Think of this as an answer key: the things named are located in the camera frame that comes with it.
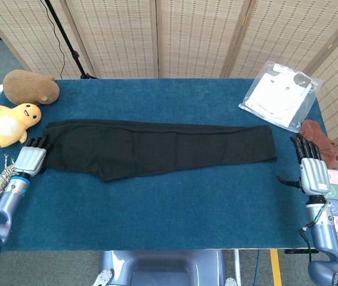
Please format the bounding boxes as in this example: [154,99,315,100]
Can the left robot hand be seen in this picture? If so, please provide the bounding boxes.
[13,134,52,179]

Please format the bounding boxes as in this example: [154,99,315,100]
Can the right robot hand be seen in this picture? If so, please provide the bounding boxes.
[277,133,329,197]

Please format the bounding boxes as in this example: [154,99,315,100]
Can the black trousers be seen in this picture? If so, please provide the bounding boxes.
[42,118,278,182]

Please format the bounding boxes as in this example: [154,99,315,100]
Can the rust brown cloth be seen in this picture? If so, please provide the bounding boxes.
[299,120,338,169]

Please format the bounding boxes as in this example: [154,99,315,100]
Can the yellow plush toy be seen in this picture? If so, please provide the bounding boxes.
[0,102,42,148]

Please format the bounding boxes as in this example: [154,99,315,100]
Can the brown capybara plush toy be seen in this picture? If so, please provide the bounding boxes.
[2,69,60,105]

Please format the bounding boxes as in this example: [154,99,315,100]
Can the white garment in plastic bag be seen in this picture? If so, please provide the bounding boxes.
[238,60,324,134]

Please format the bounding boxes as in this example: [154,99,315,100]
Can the white table leg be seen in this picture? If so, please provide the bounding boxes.
[233,249,241,278]

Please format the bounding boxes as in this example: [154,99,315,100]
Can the black tripod stand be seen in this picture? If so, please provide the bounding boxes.
[45,0,100,80]

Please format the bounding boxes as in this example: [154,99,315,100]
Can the blue table cloth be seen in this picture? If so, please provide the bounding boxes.
[0,77,333,253]

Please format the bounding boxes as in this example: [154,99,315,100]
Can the blue robot torso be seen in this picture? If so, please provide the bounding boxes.
[92,249,241,286]

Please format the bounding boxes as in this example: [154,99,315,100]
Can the blue floor cable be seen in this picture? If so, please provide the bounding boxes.
[255,249,262,286]

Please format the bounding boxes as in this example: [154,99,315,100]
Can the black hanging cable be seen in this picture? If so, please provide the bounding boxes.
[42,0,66,79]

